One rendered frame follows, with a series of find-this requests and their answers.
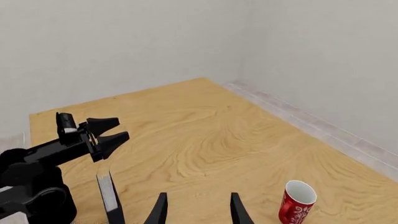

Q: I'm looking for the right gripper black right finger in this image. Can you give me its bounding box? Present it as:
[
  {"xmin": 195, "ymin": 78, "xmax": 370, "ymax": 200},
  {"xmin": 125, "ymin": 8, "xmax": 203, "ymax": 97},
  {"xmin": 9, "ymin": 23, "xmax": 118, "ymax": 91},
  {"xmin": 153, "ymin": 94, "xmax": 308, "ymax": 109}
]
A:
[{"xmin": 230, "ymin": 192, "xmax": 256, "ymax": 224}]

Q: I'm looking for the red mug with white pattern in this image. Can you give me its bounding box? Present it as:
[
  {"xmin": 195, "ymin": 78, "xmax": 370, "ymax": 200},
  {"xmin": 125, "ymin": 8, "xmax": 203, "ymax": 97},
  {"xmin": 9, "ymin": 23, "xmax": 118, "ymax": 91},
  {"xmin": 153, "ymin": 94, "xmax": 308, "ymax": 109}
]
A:
[{"xmin": 277, "ymin": 179, "xmax": 318, "ymax": 224}]

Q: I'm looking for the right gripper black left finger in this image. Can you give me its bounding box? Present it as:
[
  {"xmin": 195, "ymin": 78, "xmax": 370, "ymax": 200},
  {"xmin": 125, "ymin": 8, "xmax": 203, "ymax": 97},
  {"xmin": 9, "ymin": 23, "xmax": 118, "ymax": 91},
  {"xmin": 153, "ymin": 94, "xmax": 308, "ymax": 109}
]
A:
[{"xmin": 143, "ymin": 192, "xmax": 169, "ymax": 224}]

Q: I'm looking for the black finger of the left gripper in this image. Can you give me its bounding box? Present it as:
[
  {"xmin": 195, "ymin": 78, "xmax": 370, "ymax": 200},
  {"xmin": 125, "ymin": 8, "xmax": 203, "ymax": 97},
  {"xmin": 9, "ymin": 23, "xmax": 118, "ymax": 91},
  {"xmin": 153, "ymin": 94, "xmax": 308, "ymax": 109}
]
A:
[
  {"xmin": 85, "ymin": 116, "xmax": 121, "ymax": 139},
  {"xmin": 98, "ymin": 131, "xmax": 131, "ymax": 161}
]

